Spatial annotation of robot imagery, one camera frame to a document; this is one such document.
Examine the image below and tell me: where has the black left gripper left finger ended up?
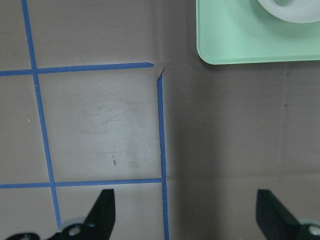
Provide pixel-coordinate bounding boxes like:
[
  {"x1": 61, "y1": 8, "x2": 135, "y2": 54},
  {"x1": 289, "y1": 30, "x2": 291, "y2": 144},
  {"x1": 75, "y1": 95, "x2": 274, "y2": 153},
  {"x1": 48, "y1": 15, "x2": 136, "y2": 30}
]
[{"x1": 4, "y1": 189, "x2": 117, "y2": 240}]

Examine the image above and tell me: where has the light green tray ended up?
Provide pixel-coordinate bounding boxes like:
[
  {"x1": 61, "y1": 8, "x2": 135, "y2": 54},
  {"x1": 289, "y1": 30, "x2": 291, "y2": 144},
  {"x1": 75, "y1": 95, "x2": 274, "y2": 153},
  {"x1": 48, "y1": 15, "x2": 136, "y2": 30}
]
[{"x1": 195, "y1": 0, "x2": 320, "y2": 65}]

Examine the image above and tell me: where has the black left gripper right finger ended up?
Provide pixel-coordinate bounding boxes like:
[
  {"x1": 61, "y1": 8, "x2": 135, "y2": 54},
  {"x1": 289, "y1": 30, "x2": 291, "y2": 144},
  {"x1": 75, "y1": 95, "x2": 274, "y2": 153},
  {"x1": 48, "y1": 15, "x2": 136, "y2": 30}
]
[{"x1": 255, "y1": 189, "x2": 320, "y2": 240}]

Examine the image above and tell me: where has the white round plate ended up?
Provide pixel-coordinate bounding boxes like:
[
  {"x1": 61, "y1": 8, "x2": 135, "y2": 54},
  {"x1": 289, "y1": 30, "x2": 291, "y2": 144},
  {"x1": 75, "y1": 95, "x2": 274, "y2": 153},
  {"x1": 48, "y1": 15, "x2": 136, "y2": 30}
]
[{"x1": 257, "y1": 0, "x2": 320, "y2": 24}]

